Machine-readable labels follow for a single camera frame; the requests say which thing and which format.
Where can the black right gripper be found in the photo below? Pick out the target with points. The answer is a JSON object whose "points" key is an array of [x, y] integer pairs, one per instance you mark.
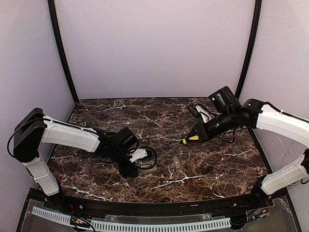
{"points": [[203, 133]]}

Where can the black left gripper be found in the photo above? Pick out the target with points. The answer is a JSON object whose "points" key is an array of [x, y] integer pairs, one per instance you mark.
{"points": [[130, 170]]}

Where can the yellow handled screwdriver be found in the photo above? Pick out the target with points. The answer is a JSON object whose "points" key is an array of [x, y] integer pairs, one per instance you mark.
{"points": [[190, 140]]}

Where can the grey remote control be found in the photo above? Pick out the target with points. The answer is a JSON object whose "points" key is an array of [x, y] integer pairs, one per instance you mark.
{"points": [[143, 171]]}

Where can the grey battery cover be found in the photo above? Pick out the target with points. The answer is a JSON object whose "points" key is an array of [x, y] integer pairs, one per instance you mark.
{"points": [[176, 162]]}

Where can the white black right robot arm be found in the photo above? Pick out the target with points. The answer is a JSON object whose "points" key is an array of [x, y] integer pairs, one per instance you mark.
{"points": [[254, 114]]}

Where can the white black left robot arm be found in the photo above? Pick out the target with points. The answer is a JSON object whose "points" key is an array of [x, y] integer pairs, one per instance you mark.
{"points": [[37, 128]]}

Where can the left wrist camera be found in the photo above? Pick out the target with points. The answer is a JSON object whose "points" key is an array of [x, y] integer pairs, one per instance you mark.
{"points": [[143, 152]]}

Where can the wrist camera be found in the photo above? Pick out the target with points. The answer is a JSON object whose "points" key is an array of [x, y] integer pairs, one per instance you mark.
{"points": [[199, 111], [143, 152]]}

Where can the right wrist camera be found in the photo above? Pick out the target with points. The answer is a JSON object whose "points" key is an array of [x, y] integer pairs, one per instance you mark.
{"points": [[199, 111]]}

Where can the white slotted cable duct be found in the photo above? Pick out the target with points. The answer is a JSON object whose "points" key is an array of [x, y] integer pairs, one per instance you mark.
{"points": [[113, 223]]}

